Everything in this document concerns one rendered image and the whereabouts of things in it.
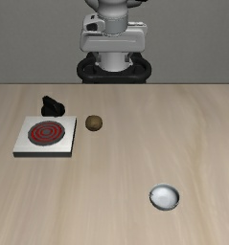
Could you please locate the white bowl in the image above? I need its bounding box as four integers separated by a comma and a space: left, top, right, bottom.
148, 182, 181, 212

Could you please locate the white stove plate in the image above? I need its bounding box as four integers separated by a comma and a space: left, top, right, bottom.
12, 115, 78, 159

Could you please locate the brown kiwi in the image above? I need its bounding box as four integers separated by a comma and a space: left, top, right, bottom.
84, 114, 104, 132

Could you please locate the black lumpy object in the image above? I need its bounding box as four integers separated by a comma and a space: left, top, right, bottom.
40, 95, 66, 118

